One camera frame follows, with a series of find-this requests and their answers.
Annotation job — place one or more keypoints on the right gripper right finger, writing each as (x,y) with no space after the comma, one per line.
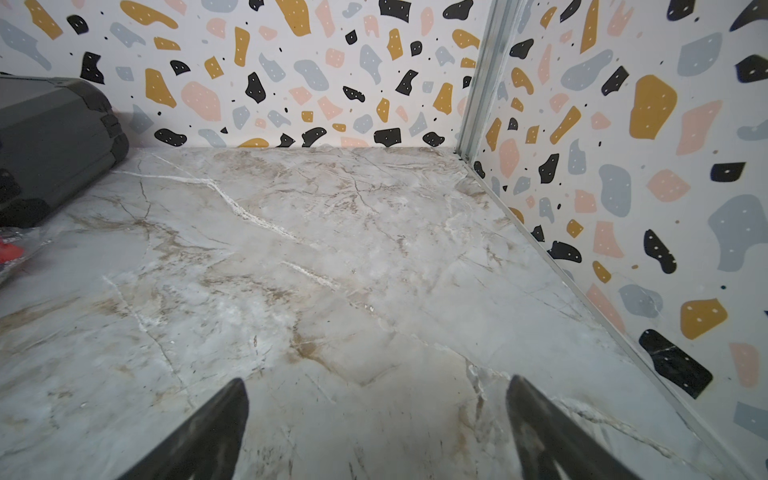
(549,444)

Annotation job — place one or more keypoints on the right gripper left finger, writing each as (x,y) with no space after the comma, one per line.
(206,445)

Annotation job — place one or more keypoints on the bag of toy bricks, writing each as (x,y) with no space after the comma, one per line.
(17,247)

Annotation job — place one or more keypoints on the dark grey hard case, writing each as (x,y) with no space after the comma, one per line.
(58,135)

